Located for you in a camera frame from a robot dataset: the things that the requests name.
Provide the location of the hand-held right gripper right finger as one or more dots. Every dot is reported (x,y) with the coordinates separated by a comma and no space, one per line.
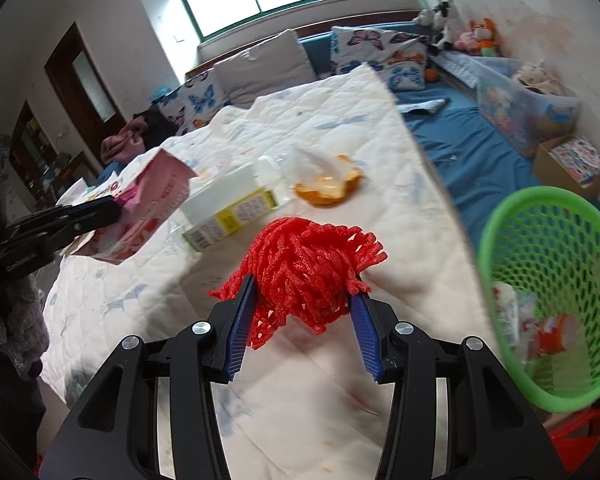
(367,335)

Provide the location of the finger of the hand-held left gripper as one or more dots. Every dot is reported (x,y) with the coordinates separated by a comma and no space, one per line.
(87,202)
(80,220)

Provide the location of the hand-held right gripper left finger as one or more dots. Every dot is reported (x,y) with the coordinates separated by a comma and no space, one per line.
(240,330)

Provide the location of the pink snack packet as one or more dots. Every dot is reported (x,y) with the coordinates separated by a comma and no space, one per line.
(150,195)

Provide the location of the red foam fruit net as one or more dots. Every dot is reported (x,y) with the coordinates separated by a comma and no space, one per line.
(305,270)

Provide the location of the green plastic basket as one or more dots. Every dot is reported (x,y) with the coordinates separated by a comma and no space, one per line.
(490,240)

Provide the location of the pink cloth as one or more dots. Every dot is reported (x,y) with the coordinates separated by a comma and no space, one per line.
(122,142)

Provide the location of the dark wooden shelf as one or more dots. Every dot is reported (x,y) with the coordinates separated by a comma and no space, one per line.
(32,145)

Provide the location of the dark cloth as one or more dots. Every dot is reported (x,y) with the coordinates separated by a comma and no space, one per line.
(155,125)

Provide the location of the white quilted blanket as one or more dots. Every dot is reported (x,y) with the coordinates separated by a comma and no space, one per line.
(420,240)

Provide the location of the dark wooden door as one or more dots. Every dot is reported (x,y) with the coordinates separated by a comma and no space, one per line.
(82,80)

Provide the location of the white drink carton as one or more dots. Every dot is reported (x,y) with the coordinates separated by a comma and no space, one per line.
(230,205)

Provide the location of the orange bread in clear wrap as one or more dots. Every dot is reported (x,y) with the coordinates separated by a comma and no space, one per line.
(330,192)

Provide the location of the blue butterfly print pillow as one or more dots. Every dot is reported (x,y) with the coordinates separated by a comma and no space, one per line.
(200,100)

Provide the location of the small clear plastic wrap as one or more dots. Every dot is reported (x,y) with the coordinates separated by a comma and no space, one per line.
(302,162)

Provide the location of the blue bed sheet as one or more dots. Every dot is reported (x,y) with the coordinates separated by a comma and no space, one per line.
(460,145)

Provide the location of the grey cushion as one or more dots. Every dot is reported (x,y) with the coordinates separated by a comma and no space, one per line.
(265,67)

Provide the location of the red plastic stool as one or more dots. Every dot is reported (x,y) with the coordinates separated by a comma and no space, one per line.
(580,435)

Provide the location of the white sock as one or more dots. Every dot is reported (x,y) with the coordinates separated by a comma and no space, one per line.
(422,106)

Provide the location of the small butterfly print pillow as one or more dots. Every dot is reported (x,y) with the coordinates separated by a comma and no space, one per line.
(406,78)

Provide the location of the orange ball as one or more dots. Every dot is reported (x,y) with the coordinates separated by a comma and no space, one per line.
(431,76)

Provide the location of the cardboard box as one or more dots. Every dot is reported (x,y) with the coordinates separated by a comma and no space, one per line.
(575,165)

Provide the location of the clear plastic storage bin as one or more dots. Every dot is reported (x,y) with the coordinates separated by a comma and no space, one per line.
(520,110)

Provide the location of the patterned folded cloth strip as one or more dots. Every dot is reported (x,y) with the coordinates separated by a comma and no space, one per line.
(457,67)

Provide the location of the patterned cloth bundle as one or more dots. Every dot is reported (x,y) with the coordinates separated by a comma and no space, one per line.
(535,77)

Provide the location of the pink plush toy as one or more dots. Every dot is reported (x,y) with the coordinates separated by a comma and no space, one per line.
(465,41)

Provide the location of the orange fox plush toy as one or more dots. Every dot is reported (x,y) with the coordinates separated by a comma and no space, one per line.
(485,35)

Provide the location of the cow plush toy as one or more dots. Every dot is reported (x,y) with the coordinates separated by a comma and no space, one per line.
(447,22)

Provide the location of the grey plush toy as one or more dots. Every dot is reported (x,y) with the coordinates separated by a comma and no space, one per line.
(424,16)

